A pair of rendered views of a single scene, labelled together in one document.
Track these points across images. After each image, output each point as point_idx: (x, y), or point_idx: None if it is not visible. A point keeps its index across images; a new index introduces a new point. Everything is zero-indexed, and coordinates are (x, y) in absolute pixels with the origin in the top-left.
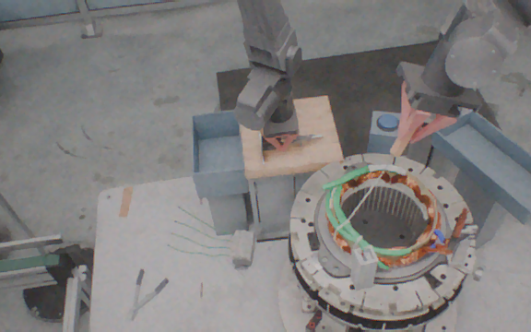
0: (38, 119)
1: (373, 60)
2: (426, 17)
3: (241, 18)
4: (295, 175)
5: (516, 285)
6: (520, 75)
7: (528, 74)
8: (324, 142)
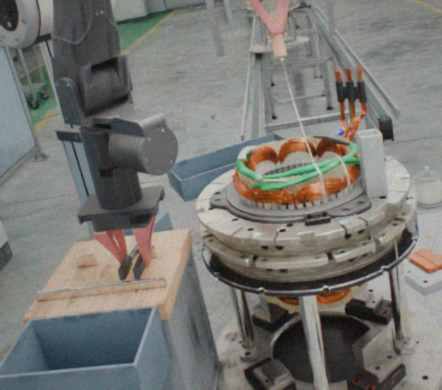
0: None
1: None
2: None
3: (82, 10)
4: (182, 282)
5: None
6: (9, 346)
7: (13, 340)
8: (152, 242)
